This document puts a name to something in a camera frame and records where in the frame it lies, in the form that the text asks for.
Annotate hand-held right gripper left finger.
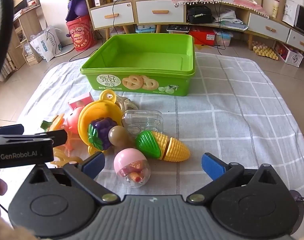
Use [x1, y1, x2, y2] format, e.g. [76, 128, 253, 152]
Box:
[23, 152, 121, 205]

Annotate green plastic cookie box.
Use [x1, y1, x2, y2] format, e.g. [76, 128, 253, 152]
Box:
[80, 34, 197, 97]

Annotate beige rubber octopus toy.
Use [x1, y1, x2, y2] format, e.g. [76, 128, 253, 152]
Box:
[108, 126, 129, 153]

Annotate purple toy grapes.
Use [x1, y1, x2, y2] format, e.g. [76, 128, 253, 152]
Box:
[87, 118, 117, 152]

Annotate black bag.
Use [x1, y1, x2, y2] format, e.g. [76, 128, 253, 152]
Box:
[187, 5, 213, 25]

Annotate yellow toy corn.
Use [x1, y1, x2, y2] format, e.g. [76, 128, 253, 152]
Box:
[135, 130, 191, 162]

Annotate white printed box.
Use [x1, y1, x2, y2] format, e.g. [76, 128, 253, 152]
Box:
[274, 42, 304, 67]

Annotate pink pig toy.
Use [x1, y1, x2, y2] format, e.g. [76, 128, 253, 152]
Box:
[67, 107, 85, 133]

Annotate yellow toy pot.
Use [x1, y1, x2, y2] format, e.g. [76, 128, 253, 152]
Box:
[77, 90, 123, 155]

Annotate white shopping bag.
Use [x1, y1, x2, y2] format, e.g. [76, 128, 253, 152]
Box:
[30, 25, 62, 62]

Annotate pile of white papers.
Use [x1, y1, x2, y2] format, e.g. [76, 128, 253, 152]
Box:
[214, 9, 248, 30]

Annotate red printed bucket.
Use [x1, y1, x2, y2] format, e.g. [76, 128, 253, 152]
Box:
[66, 15, 97, 52]

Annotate red cardboard box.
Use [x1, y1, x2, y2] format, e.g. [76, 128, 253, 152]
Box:
[188, 29, 216, 46]

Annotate tall wooden cabinet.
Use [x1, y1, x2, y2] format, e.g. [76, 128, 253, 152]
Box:
[81, 0, 188, 40]

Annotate yellow rubber toy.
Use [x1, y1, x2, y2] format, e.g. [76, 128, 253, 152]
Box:
[50, 147, 84, 168]

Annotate wooden shelf unit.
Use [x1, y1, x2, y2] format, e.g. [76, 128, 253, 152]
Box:
[7, 0, 46, 67]

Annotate clear plastic case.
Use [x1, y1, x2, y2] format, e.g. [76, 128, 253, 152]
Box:
[121, 110, 163, 137]

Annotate person's left forearm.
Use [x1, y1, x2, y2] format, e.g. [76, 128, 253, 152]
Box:
[0, 209, 35, 240]

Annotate grey checked cloth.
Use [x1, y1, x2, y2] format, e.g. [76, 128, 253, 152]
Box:
[16, 52, 304, 198]

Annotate beige starfish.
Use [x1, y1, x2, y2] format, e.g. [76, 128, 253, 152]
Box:
[114, 94, 139, 110]

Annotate orange rubber crab toy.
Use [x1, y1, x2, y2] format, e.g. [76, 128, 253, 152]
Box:
[52, 127, 76, 152]

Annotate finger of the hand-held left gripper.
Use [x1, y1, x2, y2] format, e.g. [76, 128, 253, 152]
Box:
[0, 124, 25, 136]
[35, 129, 68, 147]

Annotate low curved wooden cabinet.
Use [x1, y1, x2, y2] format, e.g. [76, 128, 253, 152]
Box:
[185, 1, 304, 55]

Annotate orange toy carrot green leaf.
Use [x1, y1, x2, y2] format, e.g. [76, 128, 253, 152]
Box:
[40, 114, 65, 132]

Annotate round white floor base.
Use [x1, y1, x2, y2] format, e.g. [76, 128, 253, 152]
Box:
[54, 44, 75, 57]

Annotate pink capsule toy ball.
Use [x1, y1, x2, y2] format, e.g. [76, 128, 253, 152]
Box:
[114, 148, 151, 189]

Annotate pink rectangular box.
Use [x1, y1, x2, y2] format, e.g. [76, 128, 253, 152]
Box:
[68, 92, 93, 111]

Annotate thick black cable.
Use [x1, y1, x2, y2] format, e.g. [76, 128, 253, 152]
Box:
[0, 0, 16, 90]

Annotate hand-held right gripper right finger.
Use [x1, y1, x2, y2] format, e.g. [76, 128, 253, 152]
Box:
[187, 152, 288, 205]

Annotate white drawer wooden handle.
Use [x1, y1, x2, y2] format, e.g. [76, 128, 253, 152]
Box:
[136, 0, 186, 25]
[248, 12, 291, 42]
[90, 2, 135, 29]
[287, 29, 304, 55]

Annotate yellow egg tray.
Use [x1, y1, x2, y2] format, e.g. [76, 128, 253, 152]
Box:
[252, 41, 279, 60]

